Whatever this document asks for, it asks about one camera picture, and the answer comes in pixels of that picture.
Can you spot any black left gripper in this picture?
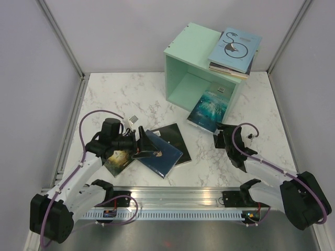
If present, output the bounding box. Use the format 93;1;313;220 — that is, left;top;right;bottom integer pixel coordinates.
111;126;159;159

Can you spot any navy blue book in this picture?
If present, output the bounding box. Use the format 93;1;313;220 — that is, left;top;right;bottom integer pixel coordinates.
139;130;183;179

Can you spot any teal ocean cover book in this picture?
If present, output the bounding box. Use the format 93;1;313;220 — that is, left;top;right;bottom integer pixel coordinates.
187;89;231;133

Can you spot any pale green book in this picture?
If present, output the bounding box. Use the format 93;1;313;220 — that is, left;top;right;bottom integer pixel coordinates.
208;82;233;96

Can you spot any dark purple galaxy book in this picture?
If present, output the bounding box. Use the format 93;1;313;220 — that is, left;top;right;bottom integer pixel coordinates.
209;31;260;76

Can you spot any light blue SO book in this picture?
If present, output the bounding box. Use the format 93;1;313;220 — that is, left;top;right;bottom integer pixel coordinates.
208;27;263;74

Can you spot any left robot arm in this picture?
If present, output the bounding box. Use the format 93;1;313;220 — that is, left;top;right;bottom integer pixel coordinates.
29;118;159;244

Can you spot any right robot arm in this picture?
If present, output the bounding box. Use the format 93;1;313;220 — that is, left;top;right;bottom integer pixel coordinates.
213;123;332;230

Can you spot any green forest cover book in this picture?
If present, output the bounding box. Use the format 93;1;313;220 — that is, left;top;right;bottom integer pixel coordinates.
104;151;134;177

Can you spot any yellow book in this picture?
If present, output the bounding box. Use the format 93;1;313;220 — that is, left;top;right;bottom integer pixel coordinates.
208;49;260;80

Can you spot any mint green open cabinet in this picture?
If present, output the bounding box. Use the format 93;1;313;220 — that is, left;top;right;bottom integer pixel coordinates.
164;22;245;121

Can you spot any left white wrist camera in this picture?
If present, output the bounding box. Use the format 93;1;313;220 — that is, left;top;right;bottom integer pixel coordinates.
122;115;139;128

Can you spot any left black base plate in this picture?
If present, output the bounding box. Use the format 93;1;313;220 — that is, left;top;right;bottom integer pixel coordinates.
103;190;131;210

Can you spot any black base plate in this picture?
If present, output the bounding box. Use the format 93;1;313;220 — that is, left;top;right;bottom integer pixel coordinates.
103;190;131;210
222;190;269;208

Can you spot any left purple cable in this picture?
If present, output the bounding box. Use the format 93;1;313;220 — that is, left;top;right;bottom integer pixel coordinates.
39;110;124;248

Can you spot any purple cable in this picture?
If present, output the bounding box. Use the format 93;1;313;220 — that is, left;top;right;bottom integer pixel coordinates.
232;122;329;225
39;110;124;248

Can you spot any aluminium rail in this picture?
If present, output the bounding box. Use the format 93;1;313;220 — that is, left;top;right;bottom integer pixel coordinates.
41;185;288;211

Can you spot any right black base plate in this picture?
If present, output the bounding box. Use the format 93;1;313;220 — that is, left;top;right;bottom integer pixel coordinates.
222;190;269;208

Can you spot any white slotted cable duct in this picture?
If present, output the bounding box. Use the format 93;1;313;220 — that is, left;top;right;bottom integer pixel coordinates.
81;209;244;221

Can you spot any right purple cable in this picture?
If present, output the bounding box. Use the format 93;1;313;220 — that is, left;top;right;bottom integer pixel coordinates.
232;122;329;225

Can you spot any left aluminium corner post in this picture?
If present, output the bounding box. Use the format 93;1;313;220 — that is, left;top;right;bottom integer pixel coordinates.
36;0;85;79

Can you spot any aluminium corner post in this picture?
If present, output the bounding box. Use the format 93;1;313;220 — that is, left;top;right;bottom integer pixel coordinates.
36;0;85;79
266;0;314;75

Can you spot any right aluminium corner post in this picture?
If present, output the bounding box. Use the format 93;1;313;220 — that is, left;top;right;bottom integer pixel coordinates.
266;0;314;75

